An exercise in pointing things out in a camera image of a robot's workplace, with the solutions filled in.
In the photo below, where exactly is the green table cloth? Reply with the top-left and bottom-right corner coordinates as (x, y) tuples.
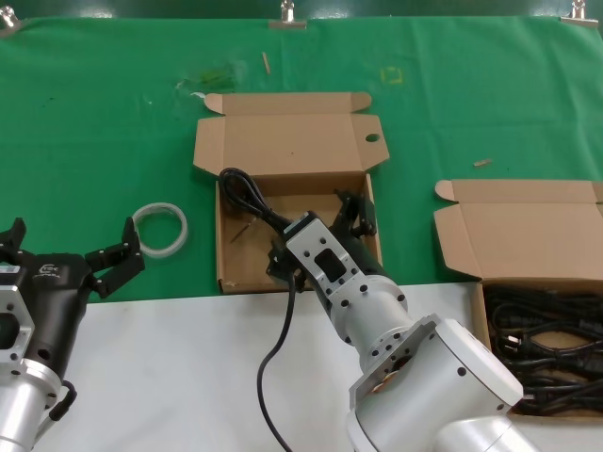
(0, 16), (603, 305)

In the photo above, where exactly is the pile of black power cables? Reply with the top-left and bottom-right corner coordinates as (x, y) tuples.
(482, 282), (603, 415)

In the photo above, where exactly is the clear plastic wrap scrap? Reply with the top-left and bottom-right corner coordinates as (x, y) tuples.
(176, 58), (249, 93)

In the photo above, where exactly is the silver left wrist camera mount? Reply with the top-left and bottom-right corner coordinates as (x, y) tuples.
(0, 263), (37, 373)

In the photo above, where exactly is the cardboard box with round hole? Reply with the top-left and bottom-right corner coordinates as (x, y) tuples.
(191, 91), (390, 296)

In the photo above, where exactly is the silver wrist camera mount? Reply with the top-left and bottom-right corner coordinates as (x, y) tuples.
(0, 263), (37, 373)
(285, 211), (367, 312)

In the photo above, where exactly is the translucent white tape roll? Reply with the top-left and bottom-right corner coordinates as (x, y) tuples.
(131, 202), (190, 259)

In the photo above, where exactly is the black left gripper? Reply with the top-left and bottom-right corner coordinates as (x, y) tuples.
(0, 216), (146, 378)

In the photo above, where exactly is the black power cable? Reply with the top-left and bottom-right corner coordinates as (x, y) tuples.
(219, 168), (305, 246)

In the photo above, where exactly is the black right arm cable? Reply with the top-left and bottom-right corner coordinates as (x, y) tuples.
(256, 271), (303, 452)

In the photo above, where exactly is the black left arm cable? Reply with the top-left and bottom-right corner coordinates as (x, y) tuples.
(46, 379), (78, 423)

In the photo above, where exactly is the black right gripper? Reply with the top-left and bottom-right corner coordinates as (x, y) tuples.
(266, 187), (387, 284)

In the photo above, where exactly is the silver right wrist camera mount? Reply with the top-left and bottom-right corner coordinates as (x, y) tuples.
(285, 211), (367, 312)

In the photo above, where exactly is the metal binder clip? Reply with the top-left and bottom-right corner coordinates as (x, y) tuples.
(268, 0), (308, 32)
(0, 8), (23, 39)
(560, 0), (599, 29)

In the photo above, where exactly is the cardboard box holding cables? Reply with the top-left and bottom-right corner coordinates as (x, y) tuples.
(432, 178), (603, 420)

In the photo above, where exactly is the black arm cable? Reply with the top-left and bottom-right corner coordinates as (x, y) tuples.
(46, 379), (78, 423)
(256, 271), (303, 452)

